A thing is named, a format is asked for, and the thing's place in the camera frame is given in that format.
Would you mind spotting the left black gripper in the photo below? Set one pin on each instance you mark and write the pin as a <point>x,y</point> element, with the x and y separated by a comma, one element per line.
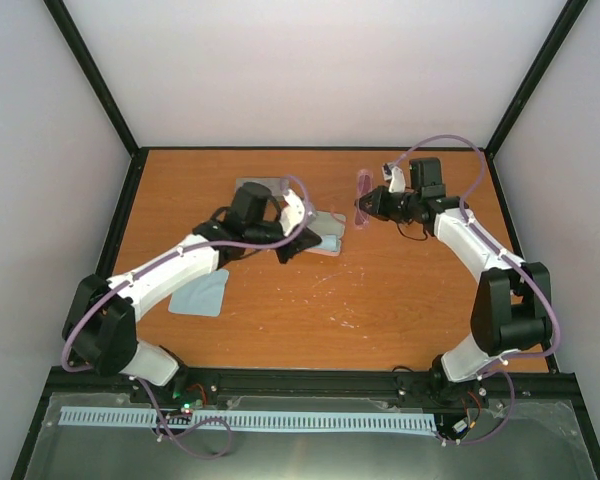
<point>306,238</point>

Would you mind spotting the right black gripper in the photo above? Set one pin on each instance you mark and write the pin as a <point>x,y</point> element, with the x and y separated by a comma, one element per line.
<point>377,197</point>

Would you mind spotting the pink glasses case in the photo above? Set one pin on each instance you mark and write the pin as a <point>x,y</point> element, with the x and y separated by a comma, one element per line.
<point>330,227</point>

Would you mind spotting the blue cleaning cloth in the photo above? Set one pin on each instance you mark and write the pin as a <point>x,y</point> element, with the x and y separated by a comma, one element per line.
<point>330,245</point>
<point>203,296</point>

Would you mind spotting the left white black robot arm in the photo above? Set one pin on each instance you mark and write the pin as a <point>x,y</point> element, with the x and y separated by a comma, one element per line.
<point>100,332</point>

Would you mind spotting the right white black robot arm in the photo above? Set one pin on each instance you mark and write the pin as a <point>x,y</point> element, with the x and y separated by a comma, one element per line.
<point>511,312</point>

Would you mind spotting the grey glasses case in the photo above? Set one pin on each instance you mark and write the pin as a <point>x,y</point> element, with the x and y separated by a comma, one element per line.
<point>276,185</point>

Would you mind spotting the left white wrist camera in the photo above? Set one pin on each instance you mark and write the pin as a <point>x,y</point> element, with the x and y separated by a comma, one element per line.
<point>294,211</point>

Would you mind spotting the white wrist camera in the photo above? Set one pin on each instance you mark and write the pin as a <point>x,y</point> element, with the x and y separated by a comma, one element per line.
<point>395,178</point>
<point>294,211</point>

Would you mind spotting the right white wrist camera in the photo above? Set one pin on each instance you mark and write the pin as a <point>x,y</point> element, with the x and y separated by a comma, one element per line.
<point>395,178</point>

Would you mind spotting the black cage frame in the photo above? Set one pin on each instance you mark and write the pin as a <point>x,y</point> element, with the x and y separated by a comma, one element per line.
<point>63,19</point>

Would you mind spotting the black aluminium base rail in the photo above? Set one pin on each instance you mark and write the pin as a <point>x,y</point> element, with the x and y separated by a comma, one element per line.
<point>402,389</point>

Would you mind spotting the blue slotted cable duct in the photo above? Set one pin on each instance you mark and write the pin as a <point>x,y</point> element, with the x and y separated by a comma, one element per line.
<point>254,421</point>

